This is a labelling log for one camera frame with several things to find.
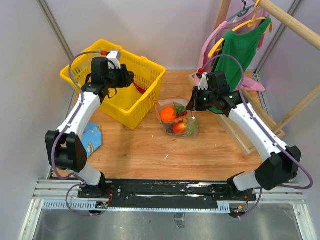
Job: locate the grey clothes hanger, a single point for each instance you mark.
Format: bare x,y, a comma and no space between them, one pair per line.
240,13

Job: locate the red lychee with leaves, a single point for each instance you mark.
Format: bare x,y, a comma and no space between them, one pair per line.
179,111

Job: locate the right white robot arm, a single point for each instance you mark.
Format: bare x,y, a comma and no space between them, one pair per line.
280,162

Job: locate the clear zip top bag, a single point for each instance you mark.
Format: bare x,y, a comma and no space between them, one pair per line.
162,103

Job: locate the blue tissue box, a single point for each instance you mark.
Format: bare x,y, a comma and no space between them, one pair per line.
92,138

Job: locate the orange persimmon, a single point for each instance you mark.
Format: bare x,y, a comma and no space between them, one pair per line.
167,114

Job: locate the wooden clothes rack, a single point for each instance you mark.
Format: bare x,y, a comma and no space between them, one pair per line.
250,127

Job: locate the green cabbage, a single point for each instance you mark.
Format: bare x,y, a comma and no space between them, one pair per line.
193,128

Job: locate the red chili pepper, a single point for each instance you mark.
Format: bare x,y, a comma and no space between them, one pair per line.
140,89

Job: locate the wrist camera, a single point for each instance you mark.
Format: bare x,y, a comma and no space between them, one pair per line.
203,83
114,59

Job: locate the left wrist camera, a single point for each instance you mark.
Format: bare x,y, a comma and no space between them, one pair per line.
114,59

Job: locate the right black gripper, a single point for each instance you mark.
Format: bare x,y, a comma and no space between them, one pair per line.
194,105

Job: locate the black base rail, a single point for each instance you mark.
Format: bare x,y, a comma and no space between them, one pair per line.
166,194

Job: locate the purple grape bunch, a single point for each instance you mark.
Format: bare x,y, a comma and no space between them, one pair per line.
168,127

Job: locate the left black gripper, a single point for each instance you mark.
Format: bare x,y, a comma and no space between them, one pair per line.
126,78

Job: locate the yellow clothes hanger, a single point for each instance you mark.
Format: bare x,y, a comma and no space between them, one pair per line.
250,23

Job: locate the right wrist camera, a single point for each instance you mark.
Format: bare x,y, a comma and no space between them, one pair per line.
203,83

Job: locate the green tank top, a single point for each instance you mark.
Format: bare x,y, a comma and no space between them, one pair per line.
238,50

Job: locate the dark mangosteen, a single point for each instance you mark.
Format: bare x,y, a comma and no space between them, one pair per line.
132,75

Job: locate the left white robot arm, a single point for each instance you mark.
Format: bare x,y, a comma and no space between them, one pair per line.
64,146

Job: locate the yellow plastic basket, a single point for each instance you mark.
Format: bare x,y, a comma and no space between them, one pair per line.
128,106

